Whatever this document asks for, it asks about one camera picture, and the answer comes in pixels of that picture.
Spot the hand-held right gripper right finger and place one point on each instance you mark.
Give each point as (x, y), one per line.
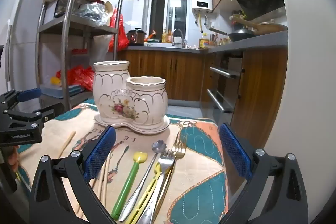
(235, 151)

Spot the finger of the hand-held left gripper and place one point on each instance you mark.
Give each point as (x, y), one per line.
(31, 116)
(30, 95)

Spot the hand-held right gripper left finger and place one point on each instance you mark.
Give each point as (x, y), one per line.
(101, 153)

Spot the gold fork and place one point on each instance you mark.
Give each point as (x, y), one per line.
(179, 148)

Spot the cream floral ceramic utensil holder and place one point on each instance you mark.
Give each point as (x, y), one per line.
(118, 98)

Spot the silver flower shaped spoon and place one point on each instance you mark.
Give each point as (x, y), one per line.
(159, 146)

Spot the yellow plastic utensil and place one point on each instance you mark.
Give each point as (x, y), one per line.
(143, 199)

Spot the silver fork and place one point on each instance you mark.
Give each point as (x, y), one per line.
(166, 161)

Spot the person's left hand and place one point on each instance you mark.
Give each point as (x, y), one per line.
(12, 159)

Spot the small yellow item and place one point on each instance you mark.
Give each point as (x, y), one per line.
(55, 81)

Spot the printed teal and beige mat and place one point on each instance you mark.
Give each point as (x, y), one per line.
(199, 187)

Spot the crumpled red plastic bag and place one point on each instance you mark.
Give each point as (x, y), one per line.
(78, 77)

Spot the red lidded container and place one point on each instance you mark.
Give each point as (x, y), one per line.
(80, 52)

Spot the metal shelf rack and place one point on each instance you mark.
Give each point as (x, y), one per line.
(67, 37)

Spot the wooden base cabinets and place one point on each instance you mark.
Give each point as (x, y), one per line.
(168, 74)

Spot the clear plastic bag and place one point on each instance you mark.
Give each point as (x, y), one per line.
(93, 12)

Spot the hanging red plastic bag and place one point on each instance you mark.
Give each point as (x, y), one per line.
(119, 32)

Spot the grey kitchen countertop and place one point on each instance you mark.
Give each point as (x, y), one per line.
(252, 43)

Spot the yellow oil bottle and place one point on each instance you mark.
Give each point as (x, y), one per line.
(204, 42)

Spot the black wok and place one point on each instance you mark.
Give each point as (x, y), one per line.
(240, 36)

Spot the cream plastic colander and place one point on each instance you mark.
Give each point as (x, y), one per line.
(108, 8)

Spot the steel faucet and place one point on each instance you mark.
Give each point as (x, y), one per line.
(178, 35)

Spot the amber bottles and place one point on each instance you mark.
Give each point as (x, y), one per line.
(167, 36)

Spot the kitchen window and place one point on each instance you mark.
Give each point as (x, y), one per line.
(168, 8)

